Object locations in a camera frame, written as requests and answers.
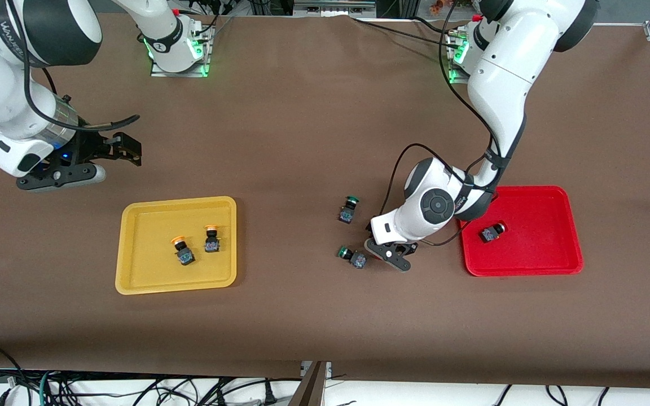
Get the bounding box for yellow push button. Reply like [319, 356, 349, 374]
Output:
[204, 224, 223, 253]
[170, 236, 195, 266]

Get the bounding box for green push button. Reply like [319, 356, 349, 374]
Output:
[338, 196, 360, 224]
[337, 246, 368, 270]

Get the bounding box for yellow plastic tray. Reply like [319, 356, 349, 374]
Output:
[115, 196, 238, 295]

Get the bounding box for brown table mat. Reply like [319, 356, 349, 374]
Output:
[0, 11, 650, 390]

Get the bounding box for red plastic tray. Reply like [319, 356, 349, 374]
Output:
[456, 186, 584, 277]

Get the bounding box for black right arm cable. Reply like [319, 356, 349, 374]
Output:
[20, 34, 140, 133]

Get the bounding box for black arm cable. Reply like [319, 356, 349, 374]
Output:
[383, 0, 509, 247]
[20, 34, 140, 133]

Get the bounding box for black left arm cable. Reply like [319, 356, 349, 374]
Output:
[383, 0, 509, 247]

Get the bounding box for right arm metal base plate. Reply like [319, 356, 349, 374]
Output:
[150, 25, 211, 78]

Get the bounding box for white metal bracket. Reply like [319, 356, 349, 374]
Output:
[301, 361, 333, 379]

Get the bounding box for brown wooden post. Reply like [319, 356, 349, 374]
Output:
[289, 361, 327, 406]

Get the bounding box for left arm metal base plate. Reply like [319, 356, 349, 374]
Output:
[446, 28, 475, 85]

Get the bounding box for black cable on mat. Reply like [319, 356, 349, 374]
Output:
[350, 16, 461, 45]

